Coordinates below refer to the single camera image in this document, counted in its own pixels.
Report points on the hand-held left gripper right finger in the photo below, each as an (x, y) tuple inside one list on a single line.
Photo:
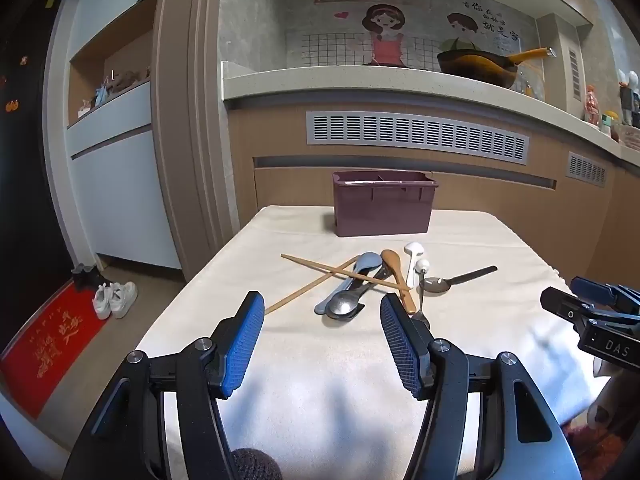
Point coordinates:
[(400, 345)]

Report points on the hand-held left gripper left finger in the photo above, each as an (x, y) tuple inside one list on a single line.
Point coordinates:
[(245, 345)]

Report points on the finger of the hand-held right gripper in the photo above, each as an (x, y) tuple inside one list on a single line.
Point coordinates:
[(562, 306), (595, 290)]

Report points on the wooden chopstick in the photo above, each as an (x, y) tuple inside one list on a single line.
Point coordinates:
[(312, 263), (295, 295)]

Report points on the plain metal spoon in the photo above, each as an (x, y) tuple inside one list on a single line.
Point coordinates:
[(342, 304)]

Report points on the wooden spoon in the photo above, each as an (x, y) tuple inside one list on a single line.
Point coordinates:
[(391, 258)]

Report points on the blue-grey plastic spoon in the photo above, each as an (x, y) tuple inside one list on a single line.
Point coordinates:
[(370, 261)]

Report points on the purple plastic utensil box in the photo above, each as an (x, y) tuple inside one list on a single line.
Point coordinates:
[(382, 207)]

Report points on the black shovel-shaped spoon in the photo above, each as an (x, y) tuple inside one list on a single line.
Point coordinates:
[(357, 313)]

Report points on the white tablecloth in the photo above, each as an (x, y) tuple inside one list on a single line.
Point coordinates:
[(480, 250)]

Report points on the small grey vent grille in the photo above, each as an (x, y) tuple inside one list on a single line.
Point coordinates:
[(586, 169)]

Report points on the white sneaker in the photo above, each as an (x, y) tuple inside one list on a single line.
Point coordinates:
[(102, 302), (124, 299)]

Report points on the beige kitchen counter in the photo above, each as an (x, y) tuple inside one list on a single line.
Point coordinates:
[(280, 190)]

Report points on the pair of black shoes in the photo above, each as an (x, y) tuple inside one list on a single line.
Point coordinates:
[(87, 276)]

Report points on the red patterned bottle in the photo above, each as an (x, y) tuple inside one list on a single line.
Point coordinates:
[(592, 105)]

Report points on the white-headed figurine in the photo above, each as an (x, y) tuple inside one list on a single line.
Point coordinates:
[(628, 97)]

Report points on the white cabinet with shelf niche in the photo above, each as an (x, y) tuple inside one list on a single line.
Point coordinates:
[(125, 185)]

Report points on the red doormat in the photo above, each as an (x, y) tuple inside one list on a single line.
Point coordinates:
[(45, 350)]

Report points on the long grey vent grille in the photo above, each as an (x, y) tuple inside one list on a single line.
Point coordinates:
[(417, 136)]

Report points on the black door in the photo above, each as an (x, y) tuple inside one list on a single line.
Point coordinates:
[(25, 185)]

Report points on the orange pumpkin sticker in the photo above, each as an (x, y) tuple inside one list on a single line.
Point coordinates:
[(12, 105)]

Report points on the narrow upright wall vent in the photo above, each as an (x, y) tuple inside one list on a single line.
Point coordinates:
[(574, 74)]

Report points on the cartoon wall sticker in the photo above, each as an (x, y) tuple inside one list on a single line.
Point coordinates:
[(385, 35)]

